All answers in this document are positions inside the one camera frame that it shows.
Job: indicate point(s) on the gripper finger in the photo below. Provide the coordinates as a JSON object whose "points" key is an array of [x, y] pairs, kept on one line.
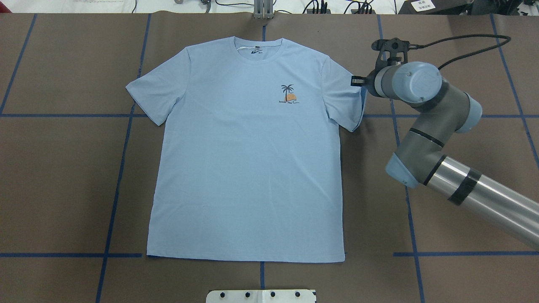
{"points": [[359, 81]]}

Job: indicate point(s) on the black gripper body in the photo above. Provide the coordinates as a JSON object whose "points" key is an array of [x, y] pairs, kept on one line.
{"points": [[370, 81]]}

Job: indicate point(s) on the light blue t-shirt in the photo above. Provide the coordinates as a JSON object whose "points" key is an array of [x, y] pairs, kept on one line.
{"points": [[250, 166]]}

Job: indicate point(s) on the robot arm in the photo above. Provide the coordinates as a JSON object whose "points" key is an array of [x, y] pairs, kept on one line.
{"points": [[443, 110]]}

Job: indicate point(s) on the dark box with white label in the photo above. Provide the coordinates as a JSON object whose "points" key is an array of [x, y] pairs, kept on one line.
{"points": [[435, 7]]}

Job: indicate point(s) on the metal clamp at table edge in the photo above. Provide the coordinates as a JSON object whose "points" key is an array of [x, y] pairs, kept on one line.
{"points": [[263, 9]]}

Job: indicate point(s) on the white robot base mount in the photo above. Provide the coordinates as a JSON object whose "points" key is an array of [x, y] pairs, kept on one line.
{"points": [[262, 296]]}

